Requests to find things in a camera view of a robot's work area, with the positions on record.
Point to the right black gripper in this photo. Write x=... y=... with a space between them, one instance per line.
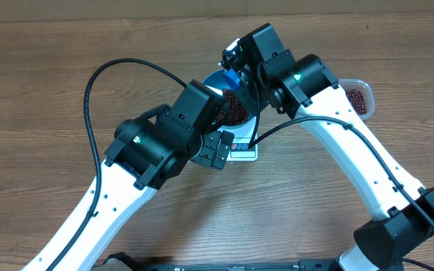
x=249 y=102

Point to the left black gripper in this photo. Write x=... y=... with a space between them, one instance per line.
x=209 y=156

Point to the blue plastic measuring scoop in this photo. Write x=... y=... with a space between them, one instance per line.
x=231 y=78

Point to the red beans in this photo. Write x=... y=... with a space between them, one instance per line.
x=237 y=115

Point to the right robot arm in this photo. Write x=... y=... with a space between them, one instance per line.
x=262 y=72

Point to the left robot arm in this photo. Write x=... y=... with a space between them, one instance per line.
x=137 y=163

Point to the white digital kitchen scale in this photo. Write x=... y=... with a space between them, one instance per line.
x=239 y=149

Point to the blue metal bowl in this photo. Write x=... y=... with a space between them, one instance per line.
x=217 y=81

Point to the clear plastic container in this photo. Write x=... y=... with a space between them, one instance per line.
x=360 y=95

